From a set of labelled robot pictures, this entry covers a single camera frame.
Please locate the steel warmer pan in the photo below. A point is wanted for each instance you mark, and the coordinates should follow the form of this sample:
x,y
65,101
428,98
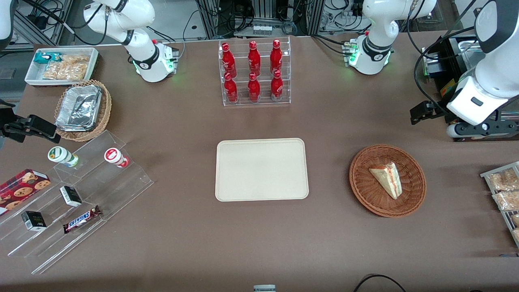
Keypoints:
x,y
466,45

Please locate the red lid yogurt bottle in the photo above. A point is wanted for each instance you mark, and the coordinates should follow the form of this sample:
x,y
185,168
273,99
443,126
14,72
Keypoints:
x,y
114,156

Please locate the Snickers chocolate bar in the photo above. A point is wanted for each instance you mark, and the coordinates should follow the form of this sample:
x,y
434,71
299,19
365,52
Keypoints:
x,y
82,219

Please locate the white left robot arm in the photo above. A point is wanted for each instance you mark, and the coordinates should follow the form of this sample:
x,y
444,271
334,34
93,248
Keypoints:
x,y
373,44

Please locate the white power strip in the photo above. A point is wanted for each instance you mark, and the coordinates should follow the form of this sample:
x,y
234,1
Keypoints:
x,y
261,29

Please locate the red cola bottle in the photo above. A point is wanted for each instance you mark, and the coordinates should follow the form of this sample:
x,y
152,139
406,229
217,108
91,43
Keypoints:
x,y
254,56
277,88
276,54
230,91
254,90
228,59

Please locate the clear bag of chips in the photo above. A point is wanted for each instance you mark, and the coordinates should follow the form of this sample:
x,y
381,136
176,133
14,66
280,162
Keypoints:
x,y
69,67

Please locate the small grey device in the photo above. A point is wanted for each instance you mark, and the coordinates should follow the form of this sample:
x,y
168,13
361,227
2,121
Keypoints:
x,y
264,288

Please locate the oval light wicker basket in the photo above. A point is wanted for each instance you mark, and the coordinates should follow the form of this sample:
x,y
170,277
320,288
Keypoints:
x,y
106,109

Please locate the green snack packet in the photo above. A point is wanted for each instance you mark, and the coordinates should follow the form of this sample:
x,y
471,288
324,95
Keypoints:
x,y
43,57

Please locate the white rectangular snack bin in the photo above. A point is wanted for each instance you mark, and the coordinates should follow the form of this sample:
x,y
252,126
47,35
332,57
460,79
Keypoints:
x,y
30,77

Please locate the red chocolate cookie box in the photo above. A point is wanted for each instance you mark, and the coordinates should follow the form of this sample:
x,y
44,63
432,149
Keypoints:
x,y
22,188

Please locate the stack of foil trays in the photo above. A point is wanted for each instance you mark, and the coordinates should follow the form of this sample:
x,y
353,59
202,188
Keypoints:
x,y
79,107

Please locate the clear bag of snacks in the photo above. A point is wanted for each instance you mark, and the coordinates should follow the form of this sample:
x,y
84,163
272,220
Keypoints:
x,y
515,220
507,200
502,180
516,235

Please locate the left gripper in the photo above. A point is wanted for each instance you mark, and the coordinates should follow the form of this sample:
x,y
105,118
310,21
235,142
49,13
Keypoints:
x,y
438,112

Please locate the round brown wicker basket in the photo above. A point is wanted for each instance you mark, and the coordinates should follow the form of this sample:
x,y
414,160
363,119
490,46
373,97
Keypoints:
x,y
365,190

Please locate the clear acrylic stepped shelf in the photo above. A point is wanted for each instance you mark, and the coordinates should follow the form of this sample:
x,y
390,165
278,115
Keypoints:
x,y
121,194

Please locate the triangular sandwich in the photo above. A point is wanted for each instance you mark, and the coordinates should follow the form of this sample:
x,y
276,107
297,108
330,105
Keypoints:
x,y
387,178

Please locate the clear acrylic bottle rack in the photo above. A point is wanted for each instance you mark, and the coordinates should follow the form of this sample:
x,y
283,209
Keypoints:
x,y
263,103

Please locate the tray of packaged snacks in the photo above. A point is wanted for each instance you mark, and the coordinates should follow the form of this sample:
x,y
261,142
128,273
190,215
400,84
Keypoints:
x,y
486,175

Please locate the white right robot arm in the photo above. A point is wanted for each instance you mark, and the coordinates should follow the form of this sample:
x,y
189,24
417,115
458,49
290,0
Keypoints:
x,y
142,56

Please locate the beige plastic tray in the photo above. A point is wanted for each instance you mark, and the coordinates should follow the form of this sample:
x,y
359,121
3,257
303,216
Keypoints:
x,y
261,170

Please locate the black food warmer machine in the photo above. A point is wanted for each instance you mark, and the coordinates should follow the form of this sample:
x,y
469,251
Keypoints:
x,y
450,52

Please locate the small black carton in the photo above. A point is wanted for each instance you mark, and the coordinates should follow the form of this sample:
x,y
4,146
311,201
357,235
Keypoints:
x,y
71,196
33,221

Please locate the green lid yogurt bottle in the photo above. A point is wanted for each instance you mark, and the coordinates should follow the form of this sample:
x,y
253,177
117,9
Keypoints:
x,y
61,155

